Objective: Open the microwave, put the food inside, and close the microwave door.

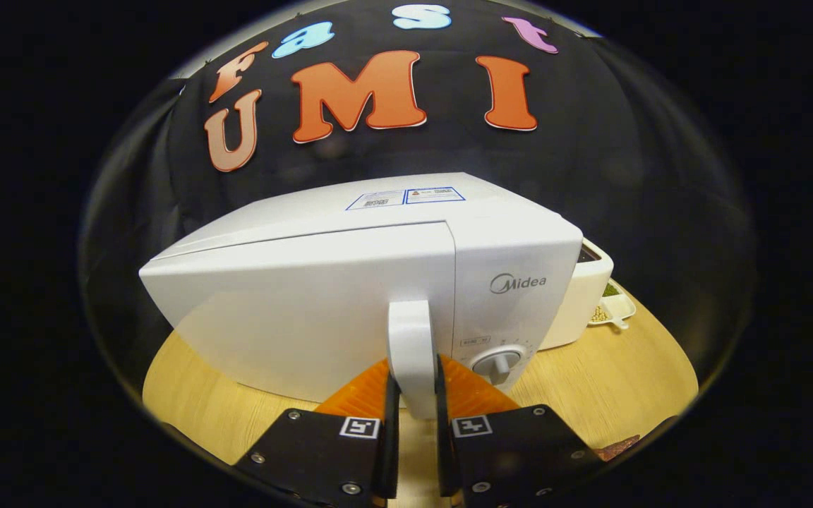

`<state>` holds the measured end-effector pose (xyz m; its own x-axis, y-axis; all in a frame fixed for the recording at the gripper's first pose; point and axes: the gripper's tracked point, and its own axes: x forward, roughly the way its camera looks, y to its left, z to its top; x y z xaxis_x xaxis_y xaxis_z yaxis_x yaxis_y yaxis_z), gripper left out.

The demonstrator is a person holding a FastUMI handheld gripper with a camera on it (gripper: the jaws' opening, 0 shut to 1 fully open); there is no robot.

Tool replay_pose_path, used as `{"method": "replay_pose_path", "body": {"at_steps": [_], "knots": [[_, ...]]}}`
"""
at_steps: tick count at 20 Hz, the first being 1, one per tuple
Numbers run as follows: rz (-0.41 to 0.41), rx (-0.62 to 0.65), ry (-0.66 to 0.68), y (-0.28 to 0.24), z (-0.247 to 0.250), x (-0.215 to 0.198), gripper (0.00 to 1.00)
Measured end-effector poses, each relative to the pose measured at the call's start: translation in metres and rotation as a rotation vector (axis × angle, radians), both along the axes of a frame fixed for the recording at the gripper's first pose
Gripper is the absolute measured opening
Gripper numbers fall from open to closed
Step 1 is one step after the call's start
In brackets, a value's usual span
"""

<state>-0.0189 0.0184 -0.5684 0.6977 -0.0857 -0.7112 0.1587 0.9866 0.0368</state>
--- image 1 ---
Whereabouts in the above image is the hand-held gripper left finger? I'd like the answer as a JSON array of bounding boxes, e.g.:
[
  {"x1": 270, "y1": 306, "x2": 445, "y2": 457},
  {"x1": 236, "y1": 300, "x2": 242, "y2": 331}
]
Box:
[{"x1": 232, "y1": 357, "x2": 402, "y2": 508}]

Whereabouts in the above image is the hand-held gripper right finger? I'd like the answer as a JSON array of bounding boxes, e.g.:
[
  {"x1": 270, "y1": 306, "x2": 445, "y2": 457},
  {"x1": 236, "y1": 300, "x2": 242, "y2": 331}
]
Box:
[{"x1": 435, "y1": 354, "x2": 606, "y2": 508}]

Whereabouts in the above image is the white microwave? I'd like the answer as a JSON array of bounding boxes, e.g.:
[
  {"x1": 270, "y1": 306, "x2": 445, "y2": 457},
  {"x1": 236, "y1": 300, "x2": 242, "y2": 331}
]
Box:
[{"x1": 138, "y1": 172, "x2": 585, "y2": 421}]

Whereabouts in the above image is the cream toaster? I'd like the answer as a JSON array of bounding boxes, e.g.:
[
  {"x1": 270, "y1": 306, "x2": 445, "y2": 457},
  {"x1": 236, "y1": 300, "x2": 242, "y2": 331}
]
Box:
[{"x1": 539, "y1": 238, "x2": 615, "y2": 351}]

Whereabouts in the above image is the white dish with beans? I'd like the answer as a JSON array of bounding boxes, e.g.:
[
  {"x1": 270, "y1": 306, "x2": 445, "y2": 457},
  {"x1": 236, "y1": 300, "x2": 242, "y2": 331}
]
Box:
[{"x1": 589, "y1": 279, "x2": 637, "y2": 330}]

